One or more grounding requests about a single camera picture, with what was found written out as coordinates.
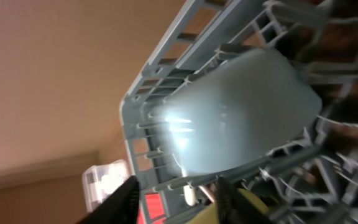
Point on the clear plastic bin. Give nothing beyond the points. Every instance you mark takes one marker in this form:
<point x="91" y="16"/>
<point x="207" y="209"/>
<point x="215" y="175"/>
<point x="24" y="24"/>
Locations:
<point x="99" y="182"/>

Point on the yellow plastic cup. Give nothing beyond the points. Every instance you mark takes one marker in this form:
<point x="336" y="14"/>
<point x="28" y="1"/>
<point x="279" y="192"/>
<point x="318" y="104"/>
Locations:
<point x="210" y="214"/>

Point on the white plastic fork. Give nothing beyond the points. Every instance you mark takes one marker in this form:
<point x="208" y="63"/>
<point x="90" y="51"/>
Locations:
<point x="205" y="189"/>

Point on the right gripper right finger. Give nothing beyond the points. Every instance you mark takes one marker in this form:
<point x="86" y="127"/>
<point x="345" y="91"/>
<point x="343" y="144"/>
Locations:
<point x="234" y="208"/>

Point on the light blue bowl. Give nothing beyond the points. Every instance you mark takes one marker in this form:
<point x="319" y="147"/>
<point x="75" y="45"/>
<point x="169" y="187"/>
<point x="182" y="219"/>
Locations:
<point x="237" y="113"/>

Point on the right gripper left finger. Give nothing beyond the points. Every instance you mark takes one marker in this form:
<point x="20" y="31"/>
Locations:
<point x="121" y="207"/>

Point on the red serving tray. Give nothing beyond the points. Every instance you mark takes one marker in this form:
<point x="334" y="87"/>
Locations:
<point x="151" y="210"/>

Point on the white plastic spoon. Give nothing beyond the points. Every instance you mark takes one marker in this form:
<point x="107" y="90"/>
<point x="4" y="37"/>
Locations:
<point x="190" y="195"/>

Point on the grey dishwasher rack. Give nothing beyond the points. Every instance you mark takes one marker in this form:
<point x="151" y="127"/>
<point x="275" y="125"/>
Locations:
<point x="312" y="178"/>

